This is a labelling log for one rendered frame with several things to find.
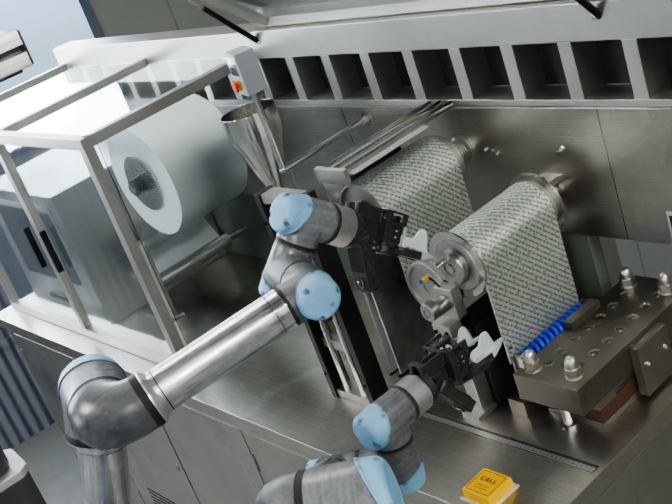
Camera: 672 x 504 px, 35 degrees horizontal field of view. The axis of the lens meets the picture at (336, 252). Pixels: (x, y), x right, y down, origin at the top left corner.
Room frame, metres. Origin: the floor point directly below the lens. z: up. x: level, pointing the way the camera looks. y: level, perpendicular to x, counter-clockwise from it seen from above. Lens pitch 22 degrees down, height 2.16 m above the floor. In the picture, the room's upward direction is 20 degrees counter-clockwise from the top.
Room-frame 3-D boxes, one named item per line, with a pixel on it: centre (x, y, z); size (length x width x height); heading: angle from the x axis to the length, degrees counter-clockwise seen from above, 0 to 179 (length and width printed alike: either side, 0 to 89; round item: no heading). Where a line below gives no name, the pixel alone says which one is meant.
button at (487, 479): (1.67, -0.11, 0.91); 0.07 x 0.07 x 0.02; 33
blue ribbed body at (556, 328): (1.93, -0.37, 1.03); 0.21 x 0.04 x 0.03; 123
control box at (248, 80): (2.41, 0.06, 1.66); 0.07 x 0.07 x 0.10; 18
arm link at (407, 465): (1.71, 0.04, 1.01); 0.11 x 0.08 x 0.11; 75
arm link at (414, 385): (1.75, -0.04, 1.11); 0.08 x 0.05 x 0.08; 33
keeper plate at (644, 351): (1.80, -0.52, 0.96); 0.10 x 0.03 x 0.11; 123
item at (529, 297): (1.95, -0.35, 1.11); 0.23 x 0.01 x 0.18; 123
